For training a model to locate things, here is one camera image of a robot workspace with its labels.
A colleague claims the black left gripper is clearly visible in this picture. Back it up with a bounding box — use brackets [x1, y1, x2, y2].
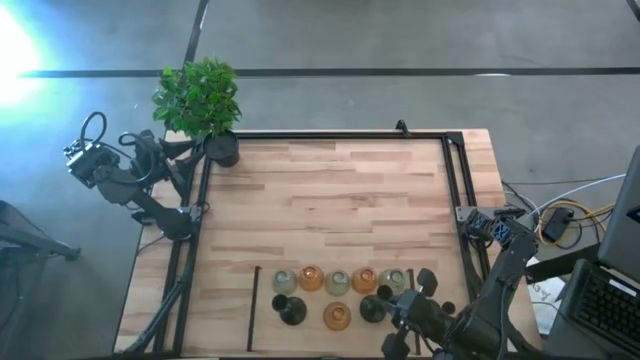
[130, 130, 199, 201]

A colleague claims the tall black metal candlestick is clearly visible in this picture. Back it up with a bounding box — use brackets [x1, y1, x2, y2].
[271, 293, 308, 327]

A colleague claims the green leafy plant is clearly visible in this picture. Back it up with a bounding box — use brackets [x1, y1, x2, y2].
[152, 56, 244, 142]

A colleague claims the black power adapter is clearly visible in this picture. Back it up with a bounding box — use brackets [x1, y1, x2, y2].
[542, 206, 576, 244]

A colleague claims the clear ribbed glass candle holder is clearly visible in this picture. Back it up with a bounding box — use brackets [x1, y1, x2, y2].
[324, 269, 352, 297]
[378, 268, 407, 296]
[272, 268, 299, 295]

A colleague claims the black floor stand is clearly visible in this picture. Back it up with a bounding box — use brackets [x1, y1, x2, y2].
[0, 199, 82, 281]

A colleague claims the black stand bar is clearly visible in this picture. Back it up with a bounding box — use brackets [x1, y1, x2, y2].
[522, 244, 601, 285]

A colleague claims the yellow cable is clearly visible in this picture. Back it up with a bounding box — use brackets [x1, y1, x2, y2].
[537, 199, 617, 247]

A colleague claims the grey laptop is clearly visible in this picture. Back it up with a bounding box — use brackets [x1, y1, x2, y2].
[547, 144, 640, 357]

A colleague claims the black metal table frame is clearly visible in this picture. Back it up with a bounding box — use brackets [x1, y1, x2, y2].
[122, 129, 544, 357]

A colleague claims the raised wooden shelf board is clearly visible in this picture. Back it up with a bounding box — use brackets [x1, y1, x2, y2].
[248, 265, 422, 356]

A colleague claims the white cable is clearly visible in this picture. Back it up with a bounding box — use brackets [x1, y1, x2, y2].
[517, 173, 627, 244]

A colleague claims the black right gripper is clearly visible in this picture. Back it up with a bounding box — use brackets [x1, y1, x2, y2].
[382, 268, 441, 360]

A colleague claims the white paper sheet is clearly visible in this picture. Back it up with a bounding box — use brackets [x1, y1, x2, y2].
[518, 247, 566, 335]

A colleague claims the black plant pot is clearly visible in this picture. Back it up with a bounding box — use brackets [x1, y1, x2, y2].
[202, 129, 240, 169]

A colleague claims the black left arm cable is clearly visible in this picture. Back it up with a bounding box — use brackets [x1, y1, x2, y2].
[78, 110, 157, 185]

